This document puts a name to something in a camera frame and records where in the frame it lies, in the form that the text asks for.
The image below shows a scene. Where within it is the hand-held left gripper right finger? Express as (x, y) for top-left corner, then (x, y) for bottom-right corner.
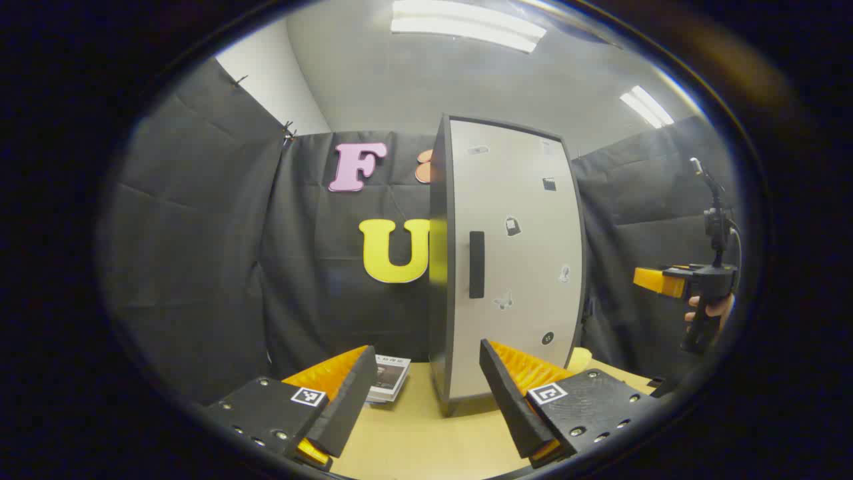
(480, 337), (664, 469)

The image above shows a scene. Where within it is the black door handle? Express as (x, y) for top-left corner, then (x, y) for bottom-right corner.
(468, 231), (486, 299)

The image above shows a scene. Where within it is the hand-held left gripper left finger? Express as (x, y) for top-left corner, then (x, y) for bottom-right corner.
(200, 345), (379, 473)

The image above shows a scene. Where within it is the dark grey cabinet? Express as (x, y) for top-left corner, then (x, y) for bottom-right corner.
(428, 113), (588, 419)

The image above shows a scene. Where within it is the black backdrop cloth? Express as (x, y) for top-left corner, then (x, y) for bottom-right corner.
(100, 57), (740, 407)

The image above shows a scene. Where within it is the long ceiling light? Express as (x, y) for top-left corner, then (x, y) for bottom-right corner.
(390, 0), (547, 54)

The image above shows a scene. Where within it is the white portrait cover book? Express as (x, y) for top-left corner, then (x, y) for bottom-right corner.
(372, 355), (412, 395)

